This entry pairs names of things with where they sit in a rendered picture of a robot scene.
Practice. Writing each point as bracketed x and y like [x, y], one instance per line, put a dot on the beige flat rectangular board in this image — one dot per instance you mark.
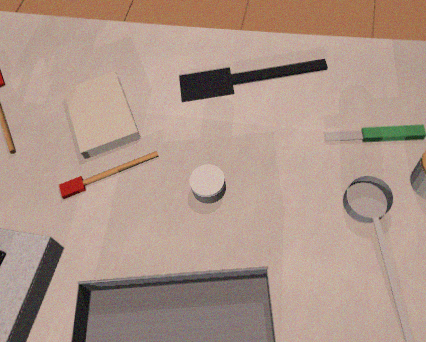
[101, 115]

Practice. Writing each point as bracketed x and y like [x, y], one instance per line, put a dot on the beige short cylinder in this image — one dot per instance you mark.
[208, 183]

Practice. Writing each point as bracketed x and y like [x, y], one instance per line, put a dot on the grey cylinder with orange top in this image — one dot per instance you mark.
[418, 177]

